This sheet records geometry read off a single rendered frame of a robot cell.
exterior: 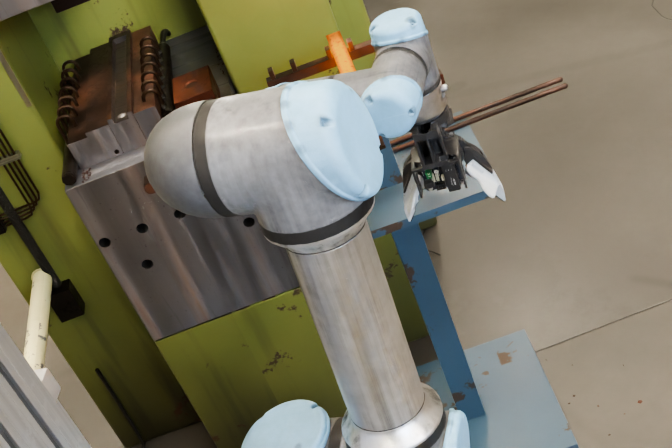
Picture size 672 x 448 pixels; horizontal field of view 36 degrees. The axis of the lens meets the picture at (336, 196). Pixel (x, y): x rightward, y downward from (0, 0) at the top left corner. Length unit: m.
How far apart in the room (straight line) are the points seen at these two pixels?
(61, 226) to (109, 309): 0.27
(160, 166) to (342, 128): 0.18
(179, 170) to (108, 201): 1.21
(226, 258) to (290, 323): 0.25
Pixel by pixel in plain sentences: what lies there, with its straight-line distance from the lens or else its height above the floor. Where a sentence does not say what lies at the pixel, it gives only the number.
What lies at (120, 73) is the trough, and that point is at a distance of 2.34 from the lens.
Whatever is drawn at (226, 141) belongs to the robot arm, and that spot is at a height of 1.45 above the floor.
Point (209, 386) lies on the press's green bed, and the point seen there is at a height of 0.28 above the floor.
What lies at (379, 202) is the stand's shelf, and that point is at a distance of 2.02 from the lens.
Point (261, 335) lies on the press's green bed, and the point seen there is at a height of 0.38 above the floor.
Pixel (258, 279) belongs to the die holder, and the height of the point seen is 0.53.
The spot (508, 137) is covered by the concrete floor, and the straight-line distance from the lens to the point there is 3.40.
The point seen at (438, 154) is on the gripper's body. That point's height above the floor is 1.08.
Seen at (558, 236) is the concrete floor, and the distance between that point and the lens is 2.96.
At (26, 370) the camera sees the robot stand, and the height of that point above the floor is 1.34.
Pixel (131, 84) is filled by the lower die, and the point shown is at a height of 1.00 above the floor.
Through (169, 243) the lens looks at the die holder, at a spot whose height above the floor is 0.70.
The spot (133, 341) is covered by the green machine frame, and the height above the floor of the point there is 0.34.
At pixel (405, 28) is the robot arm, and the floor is 1.28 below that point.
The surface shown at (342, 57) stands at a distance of 1.97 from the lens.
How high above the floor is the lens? 1.89
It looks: 34 degrees down
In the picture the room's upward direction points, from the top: 22 degrees counter-clockwise
